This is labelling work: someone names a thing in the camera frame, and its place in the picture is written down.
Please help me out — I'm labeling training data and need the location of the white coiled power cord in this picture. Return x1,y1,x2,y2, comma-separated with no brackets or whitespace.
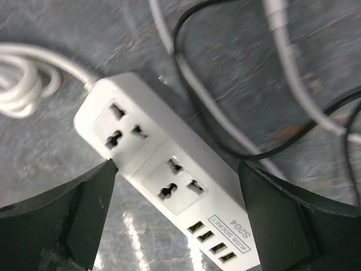
0,42,99,119

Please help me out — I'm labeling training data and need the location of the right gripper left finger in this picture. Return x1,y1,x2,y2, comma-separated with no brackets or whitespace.
1,159,117,270

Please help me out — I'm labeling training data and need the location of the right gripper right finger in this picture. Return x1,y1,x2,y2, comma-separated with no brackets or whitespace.
237,161,360,270

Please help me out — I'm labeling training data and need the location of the white power strip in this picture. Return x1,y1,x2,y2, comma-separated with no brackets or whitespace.
74,73,260,270

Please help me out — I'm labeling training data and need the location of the white pink usb cable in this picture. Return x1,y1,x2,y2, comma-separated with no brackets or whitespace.
148,0,361,181

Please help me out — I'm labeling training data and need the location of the black thin cable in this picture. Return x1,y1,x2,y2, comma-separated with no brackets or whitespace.
170,0,361,209

